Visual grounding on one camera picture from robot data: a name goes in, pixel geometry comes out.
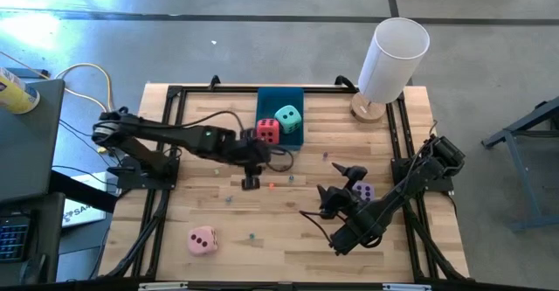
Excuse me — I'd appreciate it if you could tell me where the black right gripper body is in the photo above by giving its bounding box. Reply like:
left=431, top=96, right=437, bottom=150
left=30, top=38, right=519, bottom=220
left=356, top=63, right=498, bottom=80
left=321, top=186, right=366, bottom=220

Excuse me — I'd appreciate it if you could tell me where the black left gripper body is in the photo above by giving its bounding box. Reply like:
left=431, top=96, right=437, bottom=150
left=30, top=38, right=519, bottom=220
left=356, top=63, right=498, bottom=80
left=233, top=135, right=274, bottom=170

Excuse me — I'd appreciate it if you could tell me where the red foam die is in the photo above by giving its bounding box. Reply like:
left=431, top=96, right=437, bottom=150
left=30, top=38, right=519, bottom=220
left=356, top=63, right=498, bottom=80
left=256, top=118, right=281, bottom=146

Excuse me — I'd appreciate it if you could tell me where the purple foam die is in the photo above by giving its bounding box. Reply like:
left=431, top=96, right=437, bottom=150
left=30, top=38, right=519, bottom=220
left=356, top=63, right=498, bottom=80
left=351, top=180, right=376, bottom=203

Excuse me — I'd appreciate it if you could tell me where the teal foam die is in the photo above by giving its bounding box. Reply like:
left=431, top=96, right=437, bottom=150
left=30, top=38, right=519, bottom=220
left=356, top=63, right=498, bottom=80
left=273, top=104, right=303, bottom=135

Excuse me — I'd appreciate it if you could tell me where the pink foam die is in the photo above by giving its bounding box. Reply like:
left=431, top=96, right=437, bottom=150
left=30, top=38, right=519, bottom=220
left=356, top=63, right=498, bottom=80
left=187, top=225, right=219, bottom=257

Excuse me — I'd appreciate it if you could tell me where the blue plastic bin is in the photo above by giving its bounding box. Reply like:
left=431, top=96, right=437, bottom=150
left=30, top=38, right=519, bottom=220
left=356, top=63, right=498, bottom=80
left=255, top=87, right=306, bottom=152

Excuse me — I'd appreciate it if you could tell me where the white shade table lamp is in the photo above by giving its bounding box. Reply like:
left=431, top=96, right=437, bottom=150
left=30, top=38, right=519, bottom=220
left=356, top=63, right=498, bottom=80
left=349, top=17, right=431, bottom=124

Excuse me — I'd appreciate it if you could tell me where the grey metal stand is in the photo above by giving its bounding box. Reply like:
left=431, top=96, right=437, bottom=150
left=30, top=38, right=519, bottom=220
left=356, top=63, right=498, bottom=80
left=481, top=96, right=559, bottom=233

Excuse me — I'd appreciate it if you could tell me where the white printed box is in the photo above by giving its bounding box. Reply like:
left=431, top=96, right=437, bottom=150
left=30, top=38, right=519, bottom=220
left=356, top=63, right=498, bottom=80
left=60, top=172, right=119, bottom=229

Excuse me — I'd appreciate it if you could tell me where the dark grey side desk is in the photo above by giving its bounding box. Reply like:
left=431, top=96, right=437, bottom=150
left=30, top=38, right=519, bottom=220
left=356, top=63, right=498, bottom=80
left=0, top=79, right=66, bottom=204

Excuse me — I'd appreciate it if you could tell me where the yellow wipes canister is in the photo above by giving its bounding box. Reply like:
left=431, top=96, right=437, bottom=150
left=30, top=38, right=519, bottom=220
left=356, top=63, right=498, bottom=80
left=0, top=66, right=41, bottom=115

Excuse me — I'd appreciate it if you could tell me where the black backlit keyboard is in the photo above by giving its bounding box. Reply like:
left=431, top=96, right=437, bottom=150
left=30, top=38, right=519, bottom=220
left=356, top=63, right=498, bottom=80
left=0, top=214, right=31, bottom=264

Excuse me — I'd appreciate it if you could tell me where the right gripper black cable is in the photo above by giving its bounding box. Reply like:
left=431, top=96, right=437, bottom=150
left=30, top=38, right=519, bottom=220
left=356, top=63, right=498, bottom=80
left=299, top=210, right=340, bottom=245

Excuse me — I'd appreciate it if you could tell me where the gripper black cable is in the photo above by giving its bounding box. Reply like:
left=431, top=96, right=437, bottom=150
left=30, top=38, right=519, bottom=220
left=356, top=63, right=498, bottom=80
left=299, top=210, right=340, bottom=245
left=178, top=109, right=294, bottom=173

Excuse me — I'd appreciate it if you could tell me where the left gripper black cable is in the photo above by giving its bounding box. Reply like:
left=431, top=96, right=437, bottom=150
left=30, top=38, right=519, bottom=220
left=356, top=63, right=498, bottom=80
left=178, top=109, right=294, bottom=173

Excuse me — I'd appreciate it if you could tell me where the black aluminium table frame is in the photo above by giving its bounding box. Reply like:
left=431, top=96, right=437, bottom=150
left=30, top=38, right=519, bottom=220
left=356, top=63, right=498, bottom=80
left=98, top=75, right=473, bottom=291

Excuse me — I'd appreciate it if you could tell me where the white frame light bar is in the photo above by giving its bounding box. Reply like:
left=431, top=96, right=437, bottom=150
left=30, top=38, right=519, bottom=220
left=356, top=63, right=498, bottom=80
left=383, top=283, right=431, bottom=291
left=138, top=281, right=189, bottom=291

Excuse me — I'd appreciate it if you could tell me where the yellow power cable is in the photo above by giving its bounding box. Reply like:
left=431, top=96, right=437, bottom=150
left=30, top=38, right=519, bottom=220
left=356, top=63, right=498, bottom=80
left=0, top=50, right=117, bottom=117

